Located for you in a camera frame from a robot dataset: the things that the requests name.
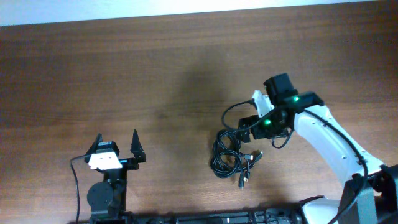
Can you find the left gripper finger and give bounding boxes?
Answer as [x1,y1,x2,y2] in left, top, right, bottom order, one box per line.
[130,129,146,159]
[86,133,103,155]

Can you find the black usb cables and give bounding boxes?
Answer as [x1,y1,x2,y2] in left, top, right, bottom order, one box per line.
[210,129,264,190]

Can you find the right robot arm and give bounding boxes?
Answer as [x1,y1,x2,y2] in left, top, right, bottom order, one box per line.
[238,73,397,223]

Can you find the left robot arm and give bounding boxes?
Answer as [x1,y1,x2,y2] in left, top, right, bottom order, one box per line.
[85,130,146,223]

